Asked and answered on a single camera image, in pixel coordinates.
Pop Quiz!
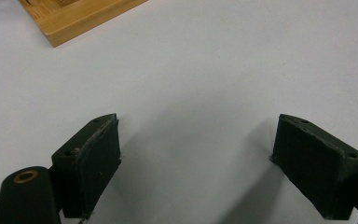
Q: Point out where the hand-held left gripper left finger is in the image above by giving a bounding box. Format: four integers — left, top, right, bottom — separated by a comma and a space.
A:
50, 113, 122, 220

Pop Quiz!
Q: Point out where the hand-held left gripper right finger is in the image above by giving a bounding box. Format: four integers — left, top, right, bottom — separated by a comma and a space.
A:
269, 113, 358, 221

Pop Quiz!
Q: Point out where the three-tier wooden shoe rack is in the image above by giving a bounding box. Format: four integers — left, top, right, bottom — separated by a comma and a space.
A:
18, 0, 149, 49

